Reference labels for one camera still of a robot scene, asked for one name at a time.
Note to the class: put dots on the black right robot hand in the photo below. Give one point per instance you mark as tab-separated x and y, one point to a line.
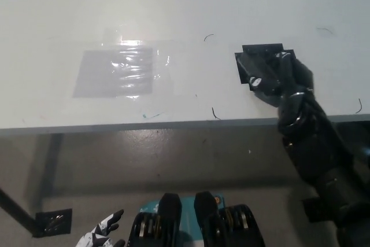
292	73

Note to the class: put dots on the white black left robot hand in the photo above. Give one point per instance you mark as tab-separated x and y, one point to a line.
104	231

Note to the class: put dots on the dark grey whiteboard eraser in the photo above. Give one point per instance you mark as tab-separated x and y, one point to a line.
251	67

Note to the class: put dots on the black robot legs with teal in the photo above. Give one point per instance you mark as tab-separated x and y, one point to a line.
170	224

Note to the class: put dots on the grey table leg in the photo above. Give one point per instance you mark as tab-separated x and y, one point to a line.
50	160

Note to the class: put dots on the black table base bar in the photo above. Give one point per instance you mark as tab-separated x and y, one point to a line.
16	210

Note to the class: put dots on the grey rectangular patch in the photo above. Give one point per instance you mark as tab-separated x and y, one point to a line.
95	76

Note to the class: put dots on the clear glossy tape film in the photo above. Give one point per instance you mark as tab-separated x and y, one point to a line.
133	56

